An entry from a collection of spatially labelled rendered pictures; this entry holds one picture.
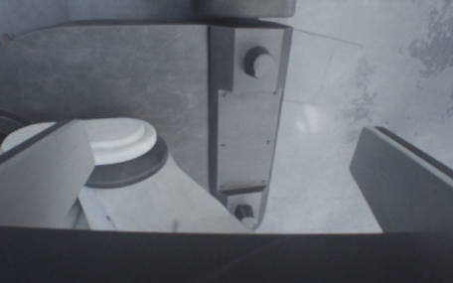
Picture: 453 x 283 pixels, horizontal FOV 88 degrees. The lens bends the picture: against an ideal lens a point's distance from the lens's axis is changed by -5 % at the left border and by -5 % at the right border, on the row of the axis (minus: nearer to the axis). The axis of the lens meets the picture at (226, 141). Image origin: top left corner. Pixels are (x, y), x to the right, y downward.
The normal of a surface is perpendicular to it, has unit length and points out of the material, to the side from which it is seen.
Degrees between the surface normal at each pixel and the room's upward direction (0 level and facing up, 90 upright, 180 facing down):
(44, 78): 0
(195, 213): 90
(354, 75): 0
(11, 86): 0
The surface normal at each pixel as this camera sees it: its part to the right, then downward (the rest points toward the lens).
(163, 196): 0.03, -0.86
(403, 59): 0.21, 0.51
